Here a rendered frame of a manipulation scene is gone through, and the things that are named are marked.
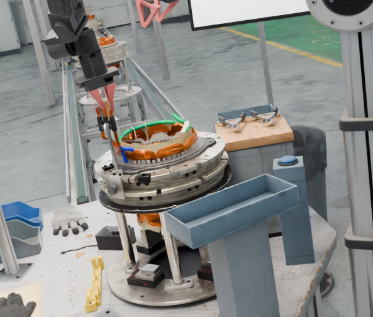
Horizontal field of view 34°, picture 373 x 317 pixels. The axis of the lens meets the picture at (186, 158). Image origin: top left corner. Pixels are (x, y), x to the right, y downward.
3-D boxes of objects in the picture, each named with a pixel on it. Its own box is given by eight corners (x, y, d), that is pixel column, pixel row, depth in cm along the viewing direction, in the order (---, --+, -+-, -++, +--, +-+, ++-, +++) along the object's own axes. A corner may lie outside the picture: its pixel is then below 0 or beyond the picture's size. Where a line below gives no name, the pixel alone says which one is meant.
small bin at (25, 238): (42, 235, 192) (36, 214, 189) (41, 254, 178) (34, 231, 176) (-10, 248, 189) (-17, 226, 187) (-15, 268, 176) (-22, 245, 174)
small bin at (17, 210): (43, 216, 207) (38, 195, 205) (43, 231, 194) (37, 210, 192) (-5, 228, 205) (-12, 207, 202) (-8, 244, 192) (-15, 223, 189)
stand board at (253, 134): (216, 131, 174) (214, 123, 173) (281, 119, 173) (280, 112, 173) (220, 153, 155) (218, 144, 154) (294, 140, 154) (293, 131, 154)
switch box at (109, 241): (107, 239, 180) (104, 222, 178) (137, 240, 176) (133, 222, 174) (97, 250, 175) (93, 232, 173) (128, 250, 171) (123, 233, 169)
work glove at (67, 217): (52, 212, 209) (50, 205, 208) (85, 204, 210) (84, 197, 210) (51, 241, 186) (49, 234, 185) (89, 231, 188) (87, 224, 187)
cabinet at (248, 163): (229, 214, 182) (216, 131, 174) (291, 204, 181) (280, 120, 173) (235, 243, 164) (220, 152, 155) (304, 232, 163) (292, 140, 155)
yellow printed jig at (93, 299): (91, 268, 164) (88, 257, 163) (104, 266, 165) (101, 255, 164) (86, 313, 144) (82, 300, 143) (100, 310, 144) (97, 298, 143)
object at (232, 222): (213, 358, 120) (189, 228, 111) (188, 333, 129) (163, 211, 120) (312, 308, 130) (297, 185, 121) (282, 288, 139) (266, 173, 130)
